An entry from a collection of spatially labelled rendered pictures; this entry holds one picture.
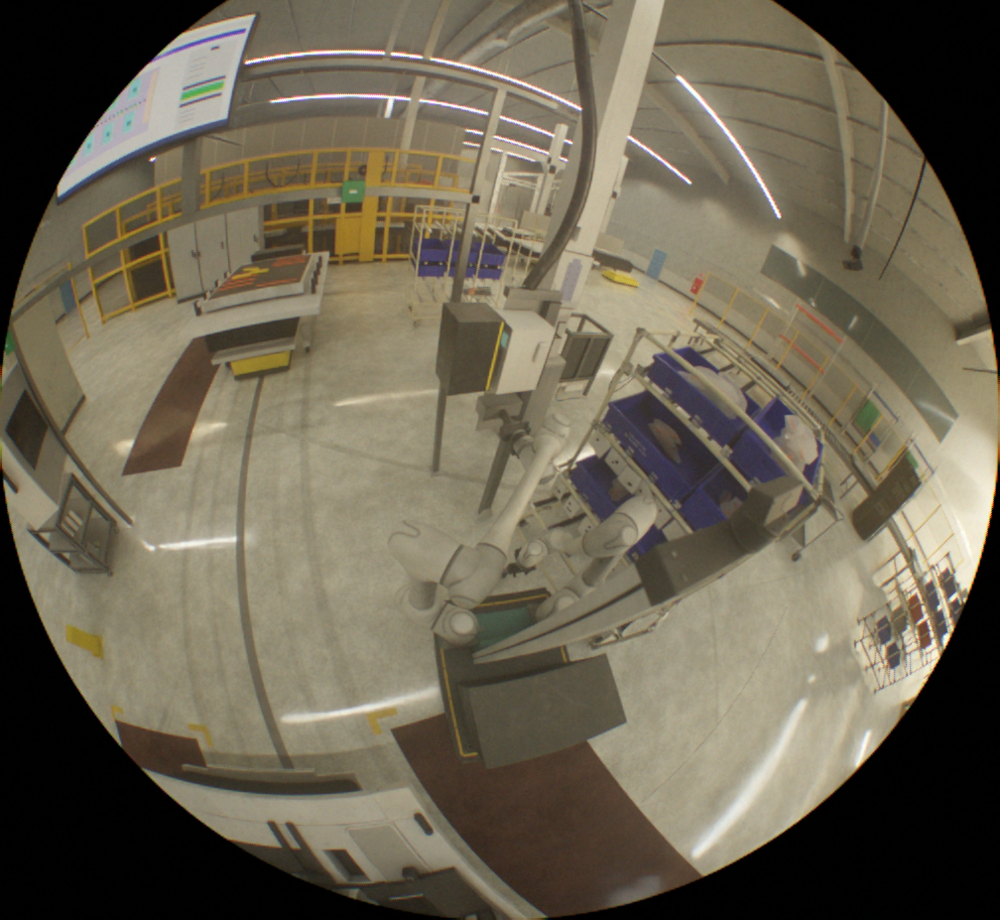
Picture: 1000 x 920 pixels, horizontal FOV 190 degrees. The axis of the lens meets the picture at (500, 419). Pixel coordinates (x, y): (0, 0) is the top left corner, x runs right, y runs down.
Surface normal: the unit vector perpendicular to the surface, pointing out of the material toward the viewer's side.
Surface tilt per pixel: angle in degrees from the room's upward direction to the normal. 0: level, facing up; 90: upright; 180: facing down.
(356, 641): 0
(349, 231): 90
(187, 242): 90
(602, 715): 0
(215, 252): 90
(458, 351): 90
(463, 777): 0
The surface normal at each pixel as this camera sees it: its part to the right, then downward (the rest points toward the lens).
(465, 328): 0.44, 0.66
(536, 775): 0.21, -0.73
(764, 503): -0.96, -0.02
